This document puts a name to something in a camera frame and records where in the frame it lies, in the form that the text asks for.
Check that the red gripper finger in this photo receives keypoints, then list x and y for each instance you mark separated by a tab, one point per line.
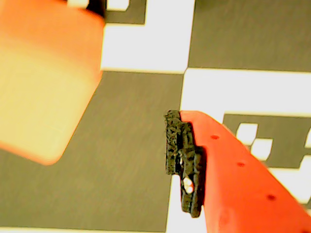
230	182

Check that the orange cube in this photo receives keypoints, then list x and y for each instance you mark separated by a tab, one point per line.
43	85

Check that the black white marker board mat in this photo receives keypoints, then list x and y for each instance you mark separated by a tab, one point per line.
136	145

